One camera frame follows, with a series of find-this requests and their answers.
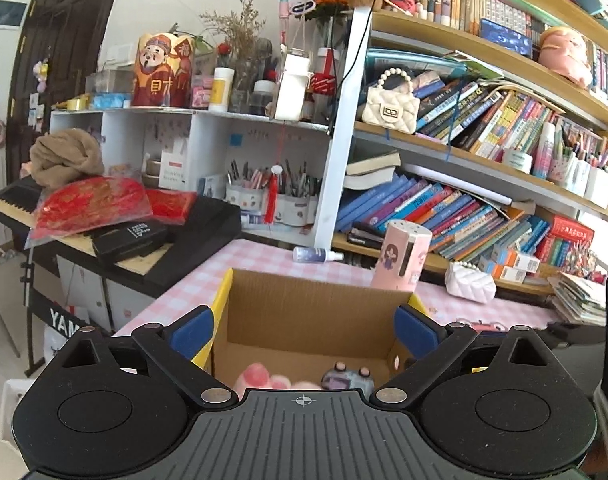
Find white box with red label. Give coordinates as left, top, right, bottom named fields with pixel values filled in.
left=160, top=135, right=187, bottom=191

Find orange and white boxes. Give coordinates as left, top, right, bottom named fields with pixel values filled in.
left=478, top=250, right=542, bottom=286

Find row of blue and red books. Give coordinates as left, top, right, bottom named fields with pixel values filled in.
left=334, top=170, right=552, bottom=266

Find pink cylindrical device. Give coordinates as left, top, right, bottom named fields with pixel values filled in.
left=371, top=220, right=433, bottom=292

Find dried flower bunch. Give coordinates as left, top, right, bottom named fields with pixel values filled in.
left=199, top=0, right=272, bottom=71

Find white pen holder with pens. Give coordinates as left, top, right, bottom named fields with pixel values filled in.
left=225, top=160, right=269, bottom=216
left=276, top=160, right=319, bottom=227

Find white quilted purse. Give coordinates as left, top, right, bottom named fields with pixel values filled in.
left=444, top=260, right=497, bottom=303

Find red tassel ornament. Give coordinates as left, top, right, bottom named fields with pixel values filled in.
left=264, top=162, right=285, bottom=226

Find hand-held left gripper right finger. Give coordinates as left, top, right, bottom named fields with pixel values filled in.
left=374, top=304, right=554, bottom=408

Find cream handbag with pearl handle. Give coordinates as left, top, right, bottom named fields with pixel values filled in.
left=361, top=69, right=421, bottom=135

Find black keyboard stand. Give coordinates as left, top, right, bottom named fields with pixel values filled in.
left=24, top=255, right=115, bottom=376

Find white bottle with yellow label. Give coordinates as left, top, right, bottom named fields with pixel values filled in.
left=208, top=66, right=235, bottom=113

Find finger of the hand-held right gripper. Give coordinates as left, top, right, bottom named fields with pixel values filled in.
left=546, top=321, right=607, bottom=349

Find wooden bookshelf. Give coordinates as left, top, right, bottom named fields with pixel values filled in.
left=331, top=0, right=608, bottom=296

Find black electric keyboard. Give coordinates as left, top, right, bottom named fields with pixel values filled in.
left=0, top=177, right=243, bottom=291

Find white shelf unit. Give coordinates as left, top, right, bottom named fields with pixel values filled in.
left=49, top=7, right=372, bottom=253

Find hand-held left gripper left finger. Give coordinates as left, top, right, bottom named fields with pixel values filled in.
left=54, top=305, right=238, bottom=408

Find row of leaning colourful books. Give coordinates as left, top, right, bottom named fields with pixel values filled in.
left=414, top=70, right=567, bottom=161

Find pink checked tablecloth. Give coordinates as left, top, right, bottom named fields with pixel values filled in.
left=111, top=237, right=559, bottom=341

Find stack of booklets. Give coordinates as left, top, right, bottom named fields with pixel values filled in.
left=548, top=271, right=608, bottom=328

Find grey purple toy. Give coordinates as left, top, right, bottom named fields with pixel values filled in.
left=321, top=361, right=375, bottom=393

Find fortune god paper decoration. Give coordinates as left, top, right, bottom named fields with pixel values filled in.
left=131, top=31, right=195, bottom=108

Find brown towel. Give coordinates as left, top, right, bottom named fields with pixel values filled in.
left=30, top=128, right=106, bottom=188

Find pink plush toy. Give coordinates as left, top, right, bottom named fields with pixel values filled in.
left=234, top=362, right=325, bottom=401

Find small spray bottle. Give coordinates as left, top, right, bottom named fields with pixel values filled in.
left=292, top=246, right=345, bottom=263

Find white hanging carton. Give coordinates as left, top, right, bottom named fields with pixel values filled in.
left=274, top=47, right=312, bottom=122

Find white round jar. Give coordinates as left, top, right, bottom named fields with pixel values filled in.
left=501, top=147, right=534, bottom=175

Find blue patterned box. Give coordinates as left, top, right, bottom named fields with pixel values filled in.
left=478, top=17, right=533, bottom=58

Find orange flowers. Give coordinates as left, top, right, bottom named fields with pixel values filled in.
left=304, top=0, right=352, bottom=23

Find pink unicorn wand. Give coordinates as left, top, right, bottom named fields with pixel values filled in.
left=274, top=0, right=297, bottom=56

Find pink tall spray bottle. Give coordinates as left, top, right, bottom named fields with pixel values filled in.
left=531, top=121, right=557, bottom=181

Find dark wooden door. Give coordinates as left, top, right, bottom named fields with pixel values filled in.
left=6, top=0, right=130, bottom=161

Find red flat packet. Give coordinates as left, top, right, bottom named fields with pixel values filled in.
left=146, top=189, right=198, bottom=226

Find red boxed dictionary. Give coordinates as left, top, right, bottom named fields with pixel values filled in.
left=534, top=212, right=595, bottom=266

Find yellow cardboard box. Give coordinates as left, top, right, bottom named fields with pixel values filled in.
left=191, top=267, right=435, bottom=401

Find clear plastic boxes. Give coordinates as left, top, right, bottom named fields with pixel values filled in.
left=84, top=67, right=135, bottom=108

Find pink pig plush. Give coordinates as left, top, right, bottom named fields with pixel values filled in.
left=538, top=26, right=595, bottom=86

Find black flat box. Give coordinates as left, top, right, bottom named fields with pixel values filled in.
left=92, top=221, right=171, bottom=263

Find row of pencil cups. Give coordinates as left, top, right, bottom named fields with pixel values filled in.
left=548, top=125, right=608, bottom=211

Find pink small box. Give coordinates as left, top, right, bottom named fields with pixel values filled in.
left=191, top=76, right=215, bottom=108

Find thick books lying flat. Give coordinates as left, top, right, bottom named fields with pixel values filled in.
left=344, top=150, right=402, bottom=191

